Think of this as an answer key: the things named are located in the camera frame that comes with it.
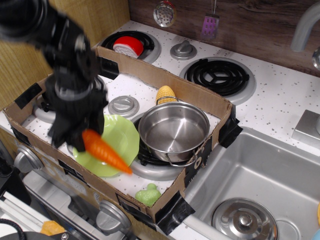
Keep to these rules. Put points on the light green plastic plate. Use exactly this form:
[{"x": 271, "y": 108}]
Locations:
[{"x": 121, "y": 134}]

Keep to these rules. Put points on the orange toy carrot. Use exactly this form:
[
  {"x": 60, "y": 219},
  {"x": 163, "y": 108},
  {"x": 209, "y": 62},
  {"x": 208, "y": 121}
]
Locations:
[{"x": 102, "y": 151}]

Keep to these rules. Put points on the grey faucet base block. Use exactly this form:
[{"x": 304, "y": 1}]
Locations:
[{"x": 307, "y": 129}]

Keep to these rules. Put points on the grey stove knob centre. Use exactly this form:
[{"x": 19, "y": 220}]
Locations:
[{"x": 125, "y": 106}]

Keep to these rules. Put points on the grey oven knob right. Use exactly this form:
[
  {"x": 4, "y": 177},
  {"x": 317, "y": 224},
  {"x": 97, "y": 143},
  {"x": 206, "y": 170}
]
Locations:
[{"x": 110, "y": 219}]

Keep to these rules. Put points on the hanging silver strainer spoon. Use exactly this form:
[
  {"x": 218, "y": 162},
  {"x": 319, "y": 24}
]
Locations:
[{"x": 165, "y": 14}]

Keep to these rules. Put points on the grey toy sink basin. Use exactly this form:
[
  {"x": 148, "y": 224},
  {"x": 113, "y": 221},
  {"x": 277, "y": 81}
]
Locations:
[{"x": 282, "y": 178}]

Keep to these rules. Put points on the grey oven knob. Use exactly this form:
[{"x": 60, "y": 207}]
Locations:
[
  {"x": 110, "y": 219},
  {"x": 26, "y": 160}
]

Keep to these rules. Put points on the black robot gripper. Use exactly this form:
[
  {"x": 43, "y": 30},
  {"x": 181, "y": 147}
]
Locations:
[{"x": 72, "y": 88}]

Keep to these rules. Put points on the grey stove knob back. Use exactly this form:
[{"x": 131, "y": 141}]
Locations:
[{"x": 183, "y": 51}]

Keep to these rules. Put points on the red white toy cheese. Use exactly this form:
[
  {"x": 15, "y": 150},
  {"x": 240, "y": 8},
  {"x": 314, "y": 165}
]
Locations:
[{"x": 129, "y": 46}]

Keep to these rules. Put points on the black back left burner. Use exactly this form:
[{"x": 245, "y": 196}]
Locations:
[{"x": 152, "y": 48}]

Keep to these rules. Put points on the hanging purple spatula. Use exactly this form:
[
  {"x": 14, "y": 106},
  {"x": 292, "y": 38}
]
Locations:
[{"x": 210, "y": 23}]

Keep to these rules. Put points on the grey stove knob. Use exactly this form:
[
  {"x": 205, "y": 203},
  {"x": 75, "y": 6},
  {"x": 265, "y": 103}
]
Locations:
[
  {"x": 125, "y": 106},
  {"x": 183, "y": 51}
]

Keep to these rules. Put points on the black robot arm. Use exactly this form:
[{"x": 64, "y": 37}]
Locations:
[{"x": 22, "y": 21}]

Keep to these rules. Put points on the grey oven knob left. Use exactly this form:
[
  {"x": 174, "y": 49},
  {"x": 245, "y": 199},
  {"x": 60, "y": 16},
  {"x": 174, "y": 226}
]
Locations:
[{"x": 26, "y": 160}]

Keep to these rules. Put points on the black front right burner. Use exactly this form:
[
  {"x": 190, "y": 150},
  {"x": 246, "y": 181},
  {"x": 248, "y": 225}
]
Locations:
[{"x": 147, "y": 166}]

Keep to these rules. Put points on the grey toy faucet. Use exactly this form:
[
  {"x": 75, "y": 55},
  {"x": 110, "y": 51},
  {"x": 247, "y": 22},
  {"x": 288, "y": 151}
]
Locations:
[{"x": 303, "y": 32}]

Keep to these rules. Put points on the yellow toy corn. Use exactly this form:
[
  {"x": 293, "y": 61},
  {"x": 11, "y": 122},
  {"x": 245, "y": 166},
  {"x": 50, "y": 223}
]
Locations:
[{"x": 164, "y": 95}]

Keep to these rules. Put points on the yellow sponge object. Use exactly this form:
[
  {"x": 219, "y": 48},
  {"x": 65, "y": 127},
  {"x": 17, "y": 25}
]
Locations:
[{"x": 50, "y": 228}]

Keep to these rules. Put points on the green toy vegetable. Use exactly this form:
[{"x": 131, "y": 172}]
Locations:
[{"x": 149, "y": 195}]

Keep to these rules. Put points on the black back right burner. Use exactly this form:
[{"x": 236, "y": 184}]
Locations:
[{"x": 227, "y": 77}]

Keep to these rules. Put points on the stainless steel pot lid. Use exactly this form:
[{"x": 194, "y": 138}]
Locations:
[{"x": 244, "y": 219}]

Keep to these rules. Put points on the brown cardboard fence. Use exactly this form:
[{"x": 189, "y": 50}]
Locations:
[{"x": 171, "y": 214}]

